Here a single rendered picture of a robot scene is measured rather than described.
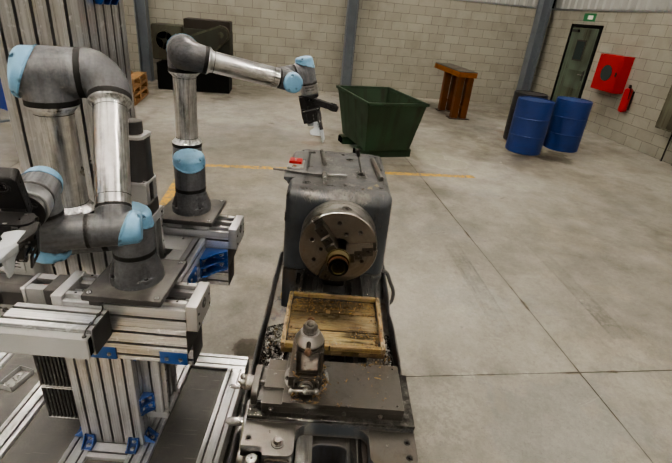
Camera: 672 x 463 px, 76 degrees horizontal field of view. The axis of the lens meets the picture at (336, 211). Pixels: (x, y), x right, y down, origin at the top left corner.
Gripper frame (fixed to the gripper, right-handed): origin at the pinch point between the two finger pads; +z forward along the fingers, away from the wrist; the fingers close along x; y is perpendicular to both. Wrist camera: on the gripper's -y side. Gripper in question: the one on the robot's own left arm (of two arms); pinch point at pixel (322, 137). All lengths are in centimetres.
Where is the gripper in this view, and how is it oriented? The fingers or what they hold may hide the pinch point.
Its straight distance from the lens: 198.4
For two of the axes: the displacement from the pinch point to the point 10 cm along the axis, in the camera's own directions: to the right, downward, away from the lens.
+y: -9.8, 2.0, -0.7
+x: 1.6, 4.7, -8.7
